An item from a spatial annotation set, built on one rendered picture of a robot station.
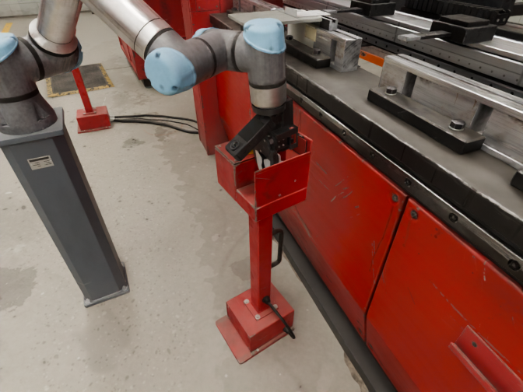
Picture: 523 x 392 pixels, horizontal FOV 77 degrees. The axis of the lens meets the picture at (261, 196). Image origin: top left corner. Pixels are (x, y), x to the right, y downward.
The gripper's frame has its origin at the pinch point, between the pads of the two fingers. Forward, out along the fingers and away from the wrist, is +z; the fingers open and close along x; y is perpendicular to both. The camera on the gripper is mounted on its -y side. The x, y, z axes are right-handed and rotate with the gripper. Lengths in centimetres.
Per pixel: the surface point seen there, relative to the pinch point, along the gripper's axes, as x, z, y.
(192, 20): 131, -8, 41
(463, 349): -50, 18, 13
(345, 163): -3.6, 3.6, 23.4
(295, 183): -4.7, 0.6, 5.4
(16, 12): 771, 60, -42
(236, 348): 1, 71, -18
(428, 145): -24.1, -12.0, 24.5
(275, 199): -4.7, 2.5, -0.8
